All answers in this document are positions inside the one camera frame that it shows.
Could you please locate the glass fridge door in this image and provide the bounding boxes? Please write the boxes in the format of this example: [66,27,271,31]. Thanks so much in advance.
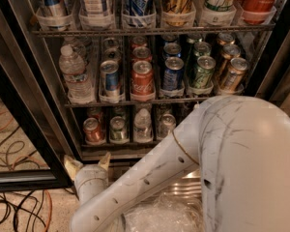
[0,0,74,191]
[256,28,290,117]

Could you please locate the top wire shelf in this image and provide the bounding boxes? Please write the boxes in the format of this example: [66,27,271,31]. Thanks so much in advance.
[32,24,275,38]

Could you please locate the small water bottle bottom shelf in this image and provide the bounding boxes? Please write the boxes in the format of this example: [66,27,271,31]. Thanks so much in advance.
[133,108,152,143]

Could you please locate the blue silver can middle shelf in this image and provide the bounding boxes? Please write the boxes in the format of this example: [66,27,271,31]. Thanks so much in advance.
[100,60,120,97]

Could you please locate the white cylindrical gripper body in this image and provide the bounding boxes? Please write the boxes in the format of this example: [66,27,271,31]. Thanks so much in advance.
[74,164,108,205]

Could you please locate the large water bottle middle shelf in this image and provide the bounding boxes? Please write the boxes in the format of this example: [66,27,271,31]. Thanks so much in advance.
[59,45,94,104]

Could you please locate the gold can middle shelf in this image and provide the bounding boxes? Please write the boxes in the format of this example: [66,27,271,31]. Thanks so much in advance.
[219,57,248,92]

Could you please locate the red coca-cola bottle top shelf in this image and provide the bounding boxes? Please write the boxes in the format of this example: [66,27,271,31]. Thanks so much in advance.
[242,0,276,25]

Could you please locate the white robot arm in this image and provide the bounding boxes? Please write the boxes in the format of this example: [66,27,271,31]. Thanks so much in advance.
[70,96,290,232]

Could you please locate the gold tall can top shelf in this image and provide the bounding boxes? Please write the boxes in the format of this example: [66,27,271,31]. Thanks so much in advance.
[162,0,192,26]

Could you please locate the left glass fridge door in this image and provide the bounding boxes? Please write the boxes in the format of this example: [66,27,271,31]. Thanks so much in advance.
[0,0,74,191]

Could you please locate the green can shelf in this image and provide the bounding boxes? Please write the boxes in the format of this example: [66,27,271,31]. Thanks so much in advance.
[110,116,128,141]
[190,55,216,89]

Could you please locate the green can middle shelf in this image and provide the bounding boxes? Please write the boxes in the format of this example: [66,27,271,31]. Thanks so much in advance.
[190,55,216,89]

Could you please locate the clear plastic bag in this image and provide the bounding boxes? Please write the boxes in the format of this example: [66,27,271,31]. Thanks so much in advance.
[124,193,205,232]

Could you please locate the red coke can middle shelf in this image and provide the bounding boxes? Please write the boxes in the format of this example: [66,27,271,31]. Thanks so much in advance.
[131,61,154,96]

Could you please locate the wire shelf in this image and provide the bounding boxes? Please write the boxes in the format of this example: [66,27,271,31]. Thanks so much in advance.
[65,97,210,108]
[32,24,275,38]

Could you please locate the orange cable on floor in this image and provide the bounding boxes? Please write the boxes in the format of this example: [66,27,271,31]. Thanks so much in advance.
[0,109,53,232]

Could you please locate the blue pepsi can middle shelf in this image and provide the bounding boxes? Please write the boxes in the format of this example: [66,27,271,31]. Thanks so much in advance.
[162,57,184,91]

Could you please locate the silver can bottom shelf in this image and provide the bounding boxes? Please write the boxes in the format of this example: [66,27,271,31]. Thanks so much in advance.
[158,113,176,138]

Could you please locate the blue tall can top shelf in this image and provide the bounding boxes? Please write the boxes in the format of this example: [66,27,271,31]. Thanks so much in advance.
[124,0,153,28]

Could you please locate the black cables on floor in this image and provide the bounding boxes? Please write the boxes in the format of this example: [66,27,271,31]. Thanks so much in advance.
[0,125,47,232]

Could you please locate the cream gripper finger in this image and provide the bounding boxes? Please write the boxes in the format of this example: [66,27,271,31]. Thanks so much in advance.
[98,152,111,170]
[64,155,83,181]

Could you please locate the middle wire shelf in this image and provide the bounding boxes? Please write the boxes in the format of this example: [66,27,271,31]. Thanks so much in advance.
[65,97,210,108]

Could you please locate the red coke can bottom shelf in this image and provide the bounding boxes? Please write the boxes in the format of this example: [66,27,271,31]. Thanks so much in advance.
[83,118,104,143]

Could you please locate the green can bottom shelf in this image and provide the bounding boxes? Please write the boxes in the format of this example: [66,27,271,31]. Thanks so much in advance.
[110,116,128,141]

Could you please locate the red coke can shelf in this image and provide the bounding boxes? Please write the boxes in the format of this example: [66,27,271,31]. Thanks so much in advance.
[83,118,104,143]
[131,61,154,96]

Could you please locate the blue red bull can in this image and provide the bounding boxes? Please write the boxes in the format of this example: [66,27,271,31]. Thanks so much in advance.
[43,0,67,31]

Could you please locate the right glass fridge door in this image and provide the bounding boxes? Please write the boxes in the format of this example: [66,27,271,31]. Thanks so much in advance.
[256,28,290,117]

